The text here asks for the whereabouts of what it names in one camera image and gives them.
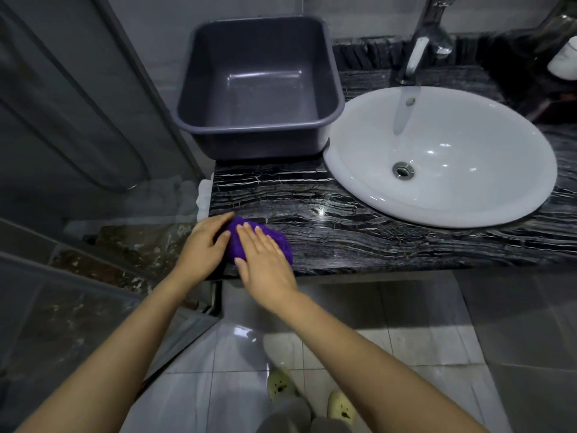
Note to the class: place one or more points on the person's right thumb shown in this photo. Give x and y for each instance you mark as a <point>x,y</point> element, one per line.
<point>239,266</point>

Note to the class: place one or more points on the grey plastic wash basin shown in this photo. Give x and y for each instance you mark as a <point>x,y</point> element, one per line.
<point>257,99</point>

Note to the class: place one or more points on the glass shower door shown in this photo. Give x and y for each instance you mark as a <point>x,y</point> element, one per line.
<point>67,130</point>

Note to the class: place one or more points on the white ceramic sink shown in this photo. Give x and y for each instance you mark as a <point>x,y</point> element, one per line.
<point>473,153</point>

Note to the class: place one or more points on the person's right little finger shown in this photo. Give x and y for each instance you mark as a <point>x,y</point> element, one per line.
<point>278,250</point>

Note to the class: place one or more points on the white bottle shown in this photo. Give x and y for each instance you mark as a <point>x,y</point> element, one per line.
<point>565,60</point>

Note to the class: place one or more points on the grey trousers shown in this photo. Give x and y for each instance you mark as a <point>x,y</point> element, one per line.
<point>288,417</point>

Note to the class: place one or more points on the person's left forearm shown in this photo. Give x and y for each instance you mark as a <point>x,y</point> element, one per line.
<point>117,356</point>

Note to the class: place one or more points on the person's left thumb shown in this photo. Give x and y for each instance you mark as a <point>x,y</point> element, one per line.
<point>224,244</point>

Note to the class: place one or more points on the person's right forearm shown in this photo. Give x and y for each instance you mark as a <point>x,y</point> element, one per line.
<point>360,365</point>

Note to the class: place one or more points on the metal sink drain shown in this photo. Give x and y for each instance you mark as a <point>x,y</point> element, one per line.
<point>403,170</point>

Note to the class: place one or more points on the purple cleaning cloth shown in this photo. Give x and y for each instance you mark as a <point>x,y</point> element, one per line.
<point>281,245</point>

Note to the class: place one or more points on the chrome faucet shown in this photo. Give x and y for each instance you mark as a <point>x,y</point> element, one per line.
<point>428,35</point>

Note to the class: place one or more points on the person's right middle finger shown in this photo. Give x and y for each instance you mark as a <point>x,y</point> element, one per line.
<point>255,239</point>

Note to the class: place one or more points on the person's left hand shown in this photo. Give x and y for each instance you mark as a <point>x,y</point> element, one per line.
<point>196,252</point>

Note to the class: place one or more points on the person's right hand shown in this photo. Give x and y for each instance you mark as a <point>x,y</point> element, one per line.
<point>268,270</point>

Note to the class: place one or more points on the pale yellow slipper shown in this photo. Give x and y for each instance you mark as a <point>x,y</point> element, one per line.
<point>341,406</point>
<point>281,385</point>

